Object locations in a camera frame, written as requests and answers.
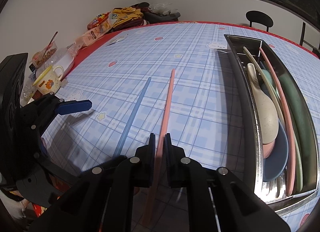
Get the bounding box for black round stool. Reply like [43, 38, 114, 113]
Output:
[246, 10, 274, 32]

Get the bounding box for black metal utensil tray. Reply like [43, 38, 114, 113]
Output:
[222, 34, 319, 216]

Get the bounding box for person left hand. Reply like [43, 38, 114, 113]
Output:
[1, 191, 30, 220]

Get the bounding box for plastic bowl with lid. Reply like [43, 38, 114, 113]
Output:
[36, 48, 74, 78]

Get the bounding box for blue plaid table mat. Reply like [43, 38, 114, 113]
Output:
[41, 22, 320, 232]

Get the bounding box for pink chopstick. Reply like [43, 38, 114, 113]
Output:
[142, 69, 175, 227]
[259, 47, 297, 197]

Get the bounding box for light green chopstick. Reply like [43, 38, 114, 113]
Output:
[288, 104, 303, 194]

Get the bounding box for yellow cartoon mug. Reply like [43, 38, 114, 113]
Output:
[33, 66, 64, 95]

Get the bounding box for blue plastic spoon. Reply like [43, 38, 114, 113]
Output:
[263, 121, 289, 182]

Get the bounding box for black folding chair frame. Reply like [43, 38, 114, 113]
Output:
[299, 21, 319, 56]

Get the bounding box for beige chopstick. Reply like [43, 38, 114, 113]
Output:
[243, 46, 285, 126]

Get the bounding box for small paper card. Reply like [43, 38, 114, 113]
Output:
[106, 34, 128, 46]

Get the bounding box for pink plastic spoon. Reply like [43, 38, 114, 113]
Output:
[263, 140, 276, 159]

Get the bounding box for food container with chopstick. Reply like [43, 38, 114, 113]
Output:
[31, 32, 58, 68]

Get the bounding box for grey stool with bag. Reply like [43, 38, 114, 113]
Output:
[143, 2, 181, 24]

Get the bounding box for beige plastic spoon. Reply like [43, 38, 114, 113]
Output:
[247, 63, 279, 144]

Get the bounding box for green plastic spoon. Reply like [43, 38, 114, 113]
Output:
[262, 69, 280, 100]

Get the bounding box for snack packages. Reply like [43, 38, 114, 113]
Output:
[75, 12, 112, 47]

